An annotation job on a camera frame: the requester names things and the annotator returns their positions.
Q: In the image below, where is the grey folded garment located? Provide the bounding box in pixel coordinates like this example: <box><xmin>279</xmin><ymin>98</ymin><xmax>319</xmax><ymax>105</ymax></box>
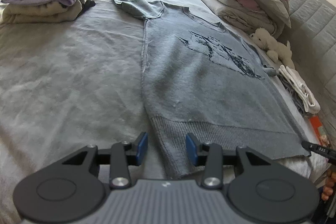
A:
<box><xmin>278</xmin><ymin>73</ymin><xmax>306</xmax><ymax>115</ymax></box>

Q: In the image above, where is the grey knit sweater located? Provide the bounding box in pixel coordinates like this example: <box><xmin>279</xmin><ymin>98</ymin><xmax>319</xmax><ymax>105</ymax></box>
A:
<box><xmin>112</xmin><ymin>0</ymin><xmax>311</xmax><ymax>180</ymax></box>

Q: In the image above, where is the orange book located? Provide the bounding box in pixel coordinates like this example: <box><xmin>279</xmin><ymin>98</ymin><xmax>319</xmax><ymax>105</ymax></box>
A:
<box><xmin>308</xmin><ymin>115</ymin><xmax>332</xmax><ymax>147</ymax></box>

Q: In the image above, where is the person's right hand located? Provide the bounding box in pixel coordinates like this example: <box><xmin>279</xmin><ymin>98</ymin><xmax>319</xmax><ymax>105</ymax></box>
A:
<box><xmin>321</xmin><ymin>168</ymin><xmax>336</xmax><ymax>201</ymax></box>

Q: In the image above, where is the white plush toy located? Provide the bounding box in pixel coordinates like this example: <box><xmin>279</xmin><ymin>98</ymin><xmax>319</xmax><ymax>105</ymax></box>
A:
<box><xmin>249</xmin><ymin>28</ymin><xmax>296</xmax><ymax>68</ymax></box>

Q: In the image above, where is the black folded garment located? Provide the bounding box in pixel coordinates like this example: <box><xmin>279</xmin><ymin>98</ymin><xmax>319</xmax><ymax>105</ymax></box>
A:
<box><xmin>79</xmin><ymin>0</ymin><xmax>96</xmax><ymax>16</ymax></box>

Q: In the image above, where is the bed with grey sheet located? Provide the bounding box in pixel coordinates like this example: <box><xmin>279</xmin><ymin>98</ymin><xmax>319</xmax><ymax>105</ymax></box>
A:
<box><xmin>0</xmin><ymin>0</ymin><xmax>336</xmax><ymax>224</ymax></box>

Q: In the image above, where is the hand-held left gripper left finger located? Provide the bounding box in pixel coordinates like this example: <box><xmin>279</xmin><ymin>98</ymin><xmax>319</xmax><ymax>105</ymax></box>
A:
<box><xmin>61</xmin><ymin>132</ymin><xmax>149</xmax><ymax>190</ymax></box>

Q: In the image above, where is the beige folded garment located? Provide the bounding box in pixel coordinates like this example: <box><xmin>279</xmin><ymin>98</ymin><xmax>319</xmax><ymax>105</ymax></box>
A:
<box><xmin>0</xmin><ymin>0</ymin><xmax>91</xmax><ymax>24</ymax></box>

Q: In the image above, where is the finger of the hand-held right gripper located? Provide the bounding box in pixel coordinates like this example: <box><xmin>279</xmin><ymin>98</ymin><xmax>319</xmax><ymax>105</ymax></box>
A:
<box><xmin>301</xmin><ymin>140</ymin><xmax>315</xmax><ymax>153</ymax></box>

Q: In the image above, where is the grey quilted headboard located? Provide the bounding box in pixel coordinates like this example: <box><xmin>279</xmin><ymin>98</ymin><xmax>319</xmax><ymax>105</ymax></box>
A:
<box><xmin>278</xmin><ymin>0</ymin><xmax>336</xmax><ymax>151</ymax></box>

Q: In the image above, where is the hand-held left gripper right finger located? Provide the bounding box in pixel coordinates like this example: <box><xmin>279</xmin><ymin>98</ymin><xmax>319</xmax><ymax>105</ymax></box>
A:
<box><xmin>185</xmin><ymin>133</ymin><xmax>275</xmax><ymax>189</ymax></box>

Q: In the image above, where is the white folded garment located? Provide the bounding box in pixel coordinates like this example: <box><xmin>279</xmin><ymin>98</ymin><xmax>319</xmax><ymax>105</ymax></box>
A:
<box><xmin>278</xmin><ymin>64</ymin><xmax>321</xmax><ymax>114</ymax></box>

